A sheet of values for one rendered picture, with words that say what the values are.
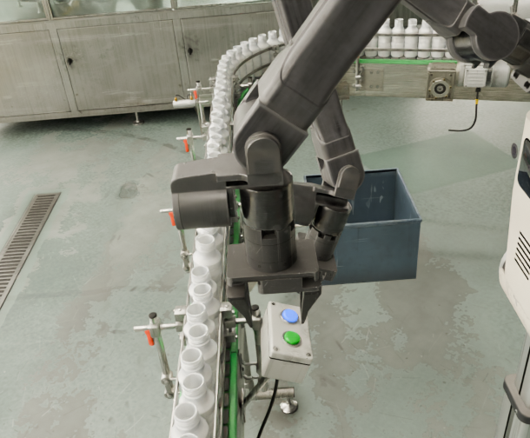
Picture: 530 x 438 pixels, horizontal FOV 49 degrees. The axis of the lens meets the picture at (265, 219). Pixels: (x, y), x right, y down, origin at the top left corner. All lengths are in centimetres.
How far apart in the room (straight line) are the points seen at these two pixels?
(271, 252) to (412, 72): 227
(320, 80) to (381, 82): 233
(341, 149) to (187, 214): 42
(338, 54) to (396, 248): 127
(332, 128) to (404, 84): 192
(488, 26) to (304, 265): 55
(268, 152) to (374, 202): 149
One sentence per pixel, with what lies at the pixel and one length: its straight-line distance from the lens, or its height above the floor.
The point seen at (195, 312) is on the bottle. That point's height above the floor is 114.
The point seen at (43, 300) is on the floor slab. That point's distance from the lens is 323.
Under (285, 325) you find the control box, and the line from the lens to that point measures 113.
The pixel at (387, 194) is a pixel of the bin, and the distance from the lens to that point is 202.
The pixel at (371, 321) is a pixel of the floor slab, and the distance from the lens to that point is 277.
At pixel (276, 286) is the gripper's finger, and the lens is 65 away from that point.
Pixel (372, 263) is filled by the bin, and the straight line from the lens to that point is 179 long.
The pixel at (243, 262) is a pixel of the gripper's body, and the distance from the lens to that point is 67.
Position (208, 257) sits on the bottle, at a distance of 123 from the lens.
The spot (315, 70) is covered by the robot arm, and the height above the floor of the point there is 171.
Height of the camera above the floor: 189
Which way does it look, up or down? 33 degrees down
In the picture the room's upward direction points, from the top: 5 degrees counter-clockwise
